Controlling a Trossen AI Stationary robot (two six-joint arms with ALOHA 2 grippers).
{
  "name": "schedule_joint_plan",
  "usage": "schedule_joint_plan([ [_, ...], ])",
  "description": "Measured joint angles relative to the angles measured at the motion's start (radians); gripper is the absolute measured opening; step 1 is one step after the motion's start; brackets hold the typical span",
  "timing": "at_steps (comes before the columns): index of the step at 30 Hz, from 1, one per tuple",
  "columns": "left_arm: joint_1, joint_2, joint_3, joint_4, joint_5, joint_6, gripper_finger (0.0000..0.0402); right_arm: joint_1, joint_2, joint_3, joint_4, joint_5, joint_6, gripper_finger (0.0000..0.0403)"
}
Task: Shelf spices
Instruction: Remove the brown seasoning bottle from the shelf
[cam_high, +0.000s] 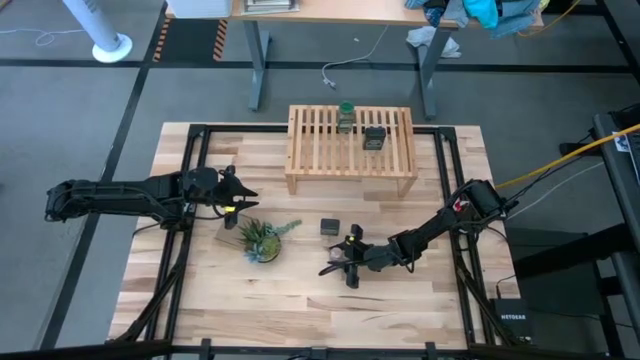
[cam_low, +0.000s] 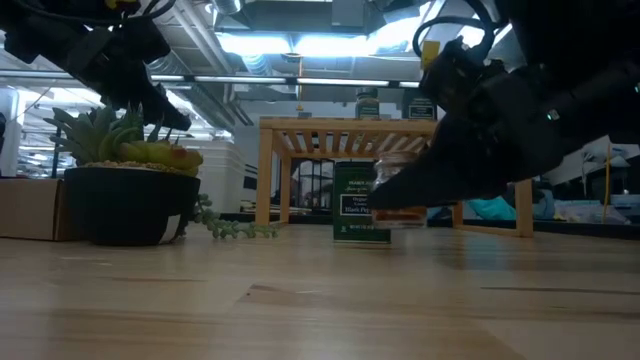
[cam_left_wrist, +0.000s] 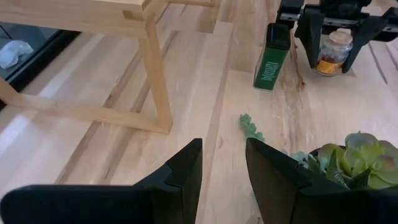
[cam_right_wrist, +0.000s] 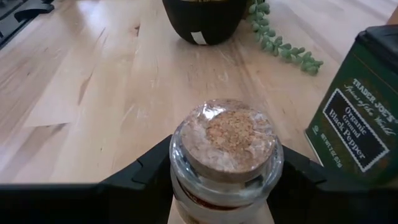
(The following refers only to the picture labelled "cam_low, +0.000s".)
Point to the white plastic storage bin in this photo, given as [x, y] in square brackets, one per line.
[225, 175]

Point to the green-lidded oregano glass jar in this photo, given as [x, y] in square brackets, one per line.
[367, 107]

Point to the brown cardboard box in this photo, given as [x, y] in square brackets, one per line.
[30, 210]

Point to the black plant pot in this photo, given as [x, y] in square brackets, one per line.
[125, 210]

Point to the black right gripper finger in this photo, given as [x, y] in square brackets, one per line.
[440, 180]

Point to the slatted wooden shelf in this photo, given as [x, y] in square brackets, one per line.
[345, 125]

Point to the green black pepper tin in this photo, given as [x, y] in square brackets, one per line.
[419, 111]
[355, 210]

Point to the teal cloth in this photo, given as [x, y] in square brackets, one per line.
[492, 209]

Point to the long ceiling light bar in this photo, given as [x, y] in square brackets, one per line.
[240, 79]

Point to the green succulent plant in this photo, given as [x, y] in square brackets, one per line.
[100, 140]

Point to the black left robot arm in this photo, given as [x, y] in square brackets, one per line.
[40, 30]

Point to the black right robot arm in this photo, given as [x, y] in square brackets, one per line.
[575, 40]

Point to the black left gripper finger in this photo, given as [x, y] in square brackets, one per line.
[167, 112]

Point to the small glass saffron jar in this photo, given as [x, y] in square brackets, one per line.
[400, 220]

